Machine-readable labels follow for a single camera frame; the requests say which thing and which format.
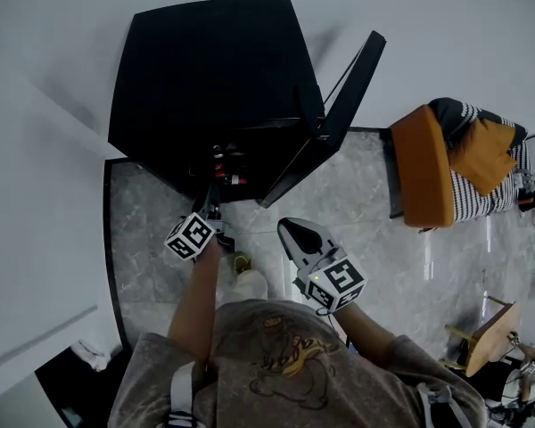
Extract white crumpled cloth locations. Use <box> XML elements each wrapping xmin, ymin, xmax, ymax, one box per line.
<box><xmin>70</xmin><ymin>339</ymin><xmax>112</xmax><ymax>373</ymax></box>

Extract orange sofa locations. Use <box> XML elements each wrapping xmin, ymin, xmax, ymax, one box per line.
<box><xmin>388</xmin><ymin>97</ymin><xmax>532</xmax><ymax>229</ymax></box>

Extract orange square cushion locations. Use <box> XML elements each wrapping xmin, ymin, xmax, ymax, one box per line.
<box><xmin>448</xmin><ymin>118</ymin><xmax>518</xmax><ymax>198</ymax></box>

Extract person's left shoe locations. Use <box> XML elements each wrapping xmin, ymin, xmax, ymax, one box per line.
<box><xmin>232</xmin><ymin>251</ymin><xmax>253</xmax><ymax>275</ymax></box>

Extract black glass-door fridge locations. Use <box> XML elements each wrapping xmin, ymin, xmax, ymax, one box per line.
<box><xmin>107</xmin><ymin>0</ymin><xmax>326</xmax><ymax>202</ymax></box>

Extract black white striped blanket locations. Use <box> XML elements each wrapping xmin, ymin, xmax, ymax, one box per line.
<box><xmin>428</xmin><ymin>97</ymin><xmax>531</xmax><ymax>223</ymax></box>

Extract wooden stool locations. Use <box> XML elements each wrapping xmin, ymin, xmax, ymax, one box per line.
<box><xmin>443</xmin><ymin>299</ymin><xmax>521</xmax><ymax>378</ymax></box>

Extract tripod-mounted device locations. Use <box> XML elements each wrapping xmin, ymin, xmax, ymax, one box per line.
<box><xmin>501</xmin><ymin>332</ymin><xmax>535</xmax><ymax>418</ymax></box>

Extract small grey device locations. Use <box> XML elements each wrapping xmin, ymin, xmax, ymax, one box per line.
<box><xmin>513</xmin><ymin>167</ymin><xmax>535</xmax><ymax>195</ymax></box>

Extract person's left leg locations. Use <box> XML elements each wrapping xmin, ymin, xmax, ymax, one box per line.
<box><xmin>216</xmin><ymin>268</ymin><xmax>269</xmax><ymax>306</ymax></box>

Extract person's right forearm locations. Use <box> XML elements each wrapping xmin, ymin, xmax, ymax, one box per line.
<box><xmin>336</xmin><ymin>303</ymin><xmax>398</xmax><ymax>369</ymax></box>

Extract person's left forearm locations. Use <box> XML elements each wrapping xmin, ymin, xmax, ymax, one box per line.
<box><xmin>167</xmin><ymin>238</ymin><xmax>224</xmax><ymax>367</ymax></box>

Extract grey shoulder strap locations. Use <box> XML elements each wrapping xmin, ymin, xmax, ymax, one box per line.
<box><xmin>416</xmin><ymin>381</ymin><xmax>473</xmax><ymax>428</ymax></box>
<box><xmin>169</xmin><ymin>361</ymin><xmax>197</xmax><ymax>428</ymax></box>

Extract person's brown printed shirt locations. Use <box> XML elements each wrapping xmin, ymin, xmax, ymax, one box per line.
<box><xmin>107</xmin><ymin>299</ymin><xmax>490</xmax><ymax>428</ymax></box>

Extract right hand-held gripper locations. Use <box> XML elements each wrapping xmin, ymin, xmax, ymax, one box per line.
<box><xmin>276</xmin><ymin>217</ymin><xmax>367</xmax><ymax>315</ymax></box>

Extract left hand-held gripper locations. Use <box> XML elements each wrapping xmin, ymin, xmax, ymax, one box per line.
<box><xmin>164</xmin><ymin>184</ymin><xmax>235</xmax><ymax>262</ymax></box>

